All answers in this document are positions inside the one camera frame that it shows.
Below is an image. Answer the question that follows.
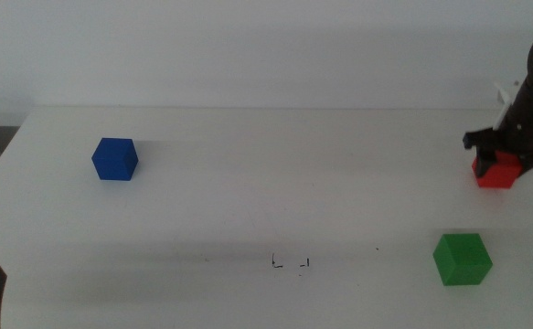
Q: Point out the red cube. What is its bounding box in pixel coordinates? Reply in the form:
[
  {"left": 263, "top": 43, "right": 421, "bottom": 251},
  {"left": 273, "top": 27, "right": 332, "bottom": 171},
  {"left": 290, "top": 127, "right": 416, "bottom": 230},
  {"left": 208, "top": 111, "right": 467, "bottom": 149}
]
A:
[{"left": 471, "top": 150, "right": 524, "bottom": 189}]

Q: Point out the green cube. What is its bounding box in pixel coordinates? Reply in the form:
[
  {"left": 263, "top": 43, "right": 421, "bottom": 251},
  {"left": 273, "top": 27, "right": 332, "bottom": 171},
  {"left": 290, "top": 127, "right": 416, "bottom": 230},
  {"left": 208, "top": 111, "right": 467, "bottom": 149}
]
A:
[{"left": 432, "top": 232, "right": 494, "bottom": 287}]

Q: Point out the blue cube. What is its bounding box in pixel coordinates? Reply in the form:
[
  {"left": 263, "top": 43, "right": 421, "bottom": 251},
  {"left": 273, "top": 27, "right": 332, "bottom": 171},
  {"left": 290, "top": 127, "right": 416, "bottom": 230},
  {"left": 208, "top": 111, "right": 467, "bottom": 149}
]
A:
[{"left": 91, "top": 137, "right": 139, "bottom": 182}]

